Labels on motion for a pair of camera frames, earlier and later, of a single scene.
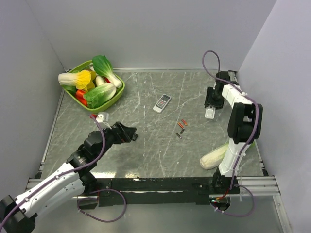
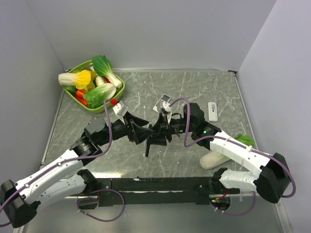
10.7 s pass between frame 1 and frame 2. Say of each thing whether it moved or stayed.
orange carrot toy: stayed
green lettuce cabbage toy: stayed
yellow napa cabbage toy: stayed
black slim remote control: moved
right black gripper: moved
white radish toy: stayed
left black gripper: moved
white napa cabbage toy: stayed
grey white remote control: stayed
